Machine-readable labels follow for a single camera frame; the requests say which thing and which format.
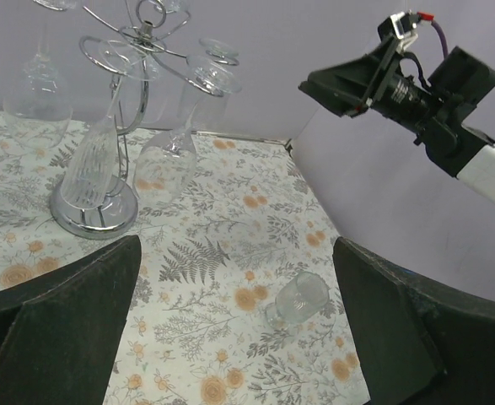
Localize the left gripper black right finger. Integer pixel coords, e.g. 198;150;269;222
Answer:
333;237;495;404

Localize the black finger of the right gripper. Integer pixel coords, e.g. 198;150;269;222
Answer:
299;40;399;117

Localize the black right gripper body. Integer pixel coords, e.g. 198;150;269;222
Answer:
356;35;437;131

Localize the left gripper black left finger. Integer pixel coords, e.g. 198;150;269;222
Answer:
0;235;142;404

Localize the chrome wine glass rack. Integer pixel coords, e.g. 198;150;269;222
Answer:
47;0;239;240

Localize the ribbed short glass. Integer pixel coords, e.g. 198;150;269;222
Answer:
177;38;241;131

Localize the ribbed stemmed wine glass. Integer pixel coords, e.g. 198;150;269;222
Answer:
60;35;160;210

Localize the clear wine glass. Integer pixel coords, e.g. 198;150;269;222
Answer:
132;52;243;206
3;16;73;149
119;1;191;127

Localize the clear wine glass back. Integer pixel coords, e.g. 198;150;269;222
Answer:
119;1;191;127

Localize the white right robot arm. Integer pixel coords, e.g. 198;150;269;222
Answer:
299;35;495;203

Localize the floral table cloth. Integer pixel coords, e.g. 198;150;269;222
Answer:
0;113;369;404

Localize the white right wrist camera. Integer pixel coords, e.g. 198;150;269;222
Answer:
377;10;434;55

